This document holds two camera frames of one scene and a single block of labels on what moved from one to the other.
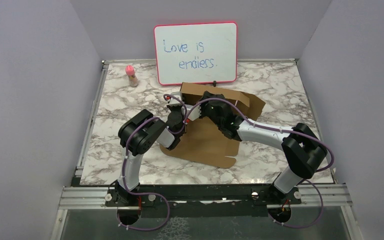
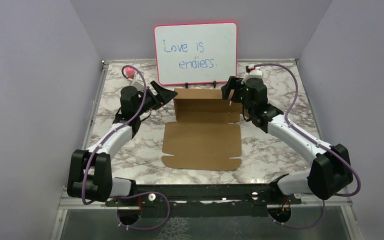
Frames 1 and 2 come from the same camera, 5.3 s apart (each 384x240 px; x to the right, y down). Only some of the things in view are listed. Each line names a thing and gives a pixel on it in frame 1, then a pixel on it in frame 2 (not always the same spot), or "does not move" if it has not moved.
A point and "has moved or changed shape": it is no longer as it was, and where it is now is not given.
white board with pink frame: x=205 y=52 does not move
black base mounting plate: x=176 y=201 does not move
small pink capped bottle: x=130 y=71 does not move
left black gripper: x=170 y=107 -> x=164 y=95
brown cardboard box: x=203 y=143 has moved or changed shape
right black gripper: x=202 y=105 -> x=233 y=83
